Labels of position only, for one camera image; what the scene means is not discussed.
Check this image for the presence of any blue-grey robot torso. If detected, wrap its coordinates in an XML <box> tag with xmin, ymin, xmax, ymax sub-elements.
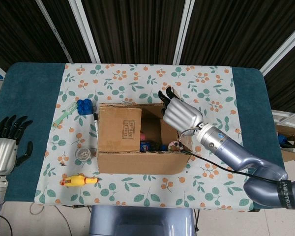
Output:
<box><xmin>88</xmin><ymin>205</ymin><xmax>196</xmax><ymax>236</ymax></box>

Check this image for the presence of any teal plush table cover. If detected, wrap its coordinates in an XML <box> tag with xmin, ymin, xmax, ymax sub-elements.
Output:
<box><xmin>0</xmin><ymin>61</ymin><xmax>292</xmax><ymax>209</ymax></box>

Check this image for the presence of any tan floor cable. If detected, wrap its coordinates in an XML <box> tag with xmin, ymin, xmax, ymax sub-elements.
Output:
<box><xmin>30</xmin><ymin>204</ymin><xmax>45</xmax><ymax>215</ymax></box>

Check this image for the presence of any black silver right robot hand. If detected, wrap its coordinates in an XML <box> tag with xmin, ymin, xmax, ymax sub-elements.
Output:
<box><xmin>158</xmin><ymin>86</ymin><xmax>204</xmax><ymax>131</ymax></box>

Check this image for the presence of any blue building block toy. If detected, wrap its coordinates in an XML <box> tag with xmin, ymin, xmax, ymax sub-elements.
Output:
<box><xmin>76</xmin><ymin>98</ymin><xmax>93</xmax><ymax>116</ymax></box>

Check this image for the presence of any yellow rubber chicken toy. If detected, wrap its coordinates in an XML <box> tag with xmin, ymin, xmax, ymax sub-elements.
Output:
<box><xmin>59</xmin><ymin>173</ymin><xmax>99</xmax><ymax>187</ymax></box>

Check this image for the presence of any black floor cable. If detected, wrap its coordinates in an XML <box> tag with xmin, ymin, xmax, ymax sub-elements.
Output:
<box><xmin>0</xmin><ymin>201</ymin><xmax>14</xmax><ymax>236</ymax></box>

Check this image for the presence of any black marker pen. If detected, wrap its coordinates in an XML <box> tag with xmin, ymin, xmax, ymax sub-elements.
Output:
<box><xmin>92</xmin><ymin>113</ymin><xmax>100</xmax><ymax>138</ymax></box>

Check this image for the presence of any clear round pin container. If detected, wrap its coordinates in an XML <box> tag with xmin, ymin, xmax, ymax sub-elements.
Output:
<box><xmin>75</xmin><ymin>147</ymin><xmax>91</xmax><ymax>161</ymax></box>

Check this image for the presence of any green plastic comb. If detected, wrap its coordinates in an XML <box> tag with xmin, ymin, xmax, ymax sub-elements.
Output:
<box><xmin>52</xmin><ymin>102</ymin><xmax>78</xmax><ymax>128</ymax></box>

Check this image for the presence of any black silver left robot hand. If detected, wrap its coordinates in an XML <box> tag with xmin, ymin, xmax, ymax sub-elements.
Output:
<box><xmin>0</xmin><ymin>115</ymin><xmax>33</xmax><ymax>176</ymax></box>

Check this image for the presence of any floral fruit print tablecloth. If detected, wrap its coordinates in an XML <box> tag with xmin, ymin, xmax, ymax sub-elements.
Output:
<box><xmin>34</xmin><ymin>63</ymin><xmax>254</xmax><ymax>212</ymax></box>

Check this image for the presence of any dark cola bottle blue label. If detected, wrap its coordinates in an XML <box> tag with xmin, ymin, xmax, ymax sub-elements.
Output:
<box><xmin>140</xmin><ymin>140</ymin><xmax>168</xmax><ymax>152</ymax></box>

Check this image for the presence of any black right hand cable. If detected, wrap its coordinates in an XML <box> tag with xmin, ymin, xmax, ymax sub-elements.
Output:
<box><xmin>178</xmin><ymin>127</ymin><xmax>281</xmax><ymax>184</ymax></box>

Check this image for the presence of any wide white frame post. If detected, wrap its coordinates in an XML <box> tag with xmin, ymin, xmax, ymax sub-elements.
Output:
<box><xmin>68</xmin><ymin>0</ymin><xmax>101</xmax><ymax>63</ymax></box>
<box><xmin>259</xmin><ymin>24</ymin><xmax>295</xmax><ymax>76</ymax></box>
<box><xmin>173</xmin><ymin>0</ymin><xmax>195</xmax><ymax>64</ymax></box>

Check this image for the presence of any open background cardboard box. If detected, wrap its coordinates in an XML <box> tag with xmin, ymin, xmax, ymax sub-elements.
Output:
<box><xmin>275</xmin><ymin>124</ymin><xmax>295</xmax><ymax>163</ymax></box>

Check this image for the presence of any thin white frame post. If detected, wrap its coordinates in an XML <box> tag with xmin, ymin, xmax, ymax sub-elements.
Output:
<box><xmin>36</xmin><ymin>0</ymin><xmax>73</xmax><ymax>63</ymax></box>

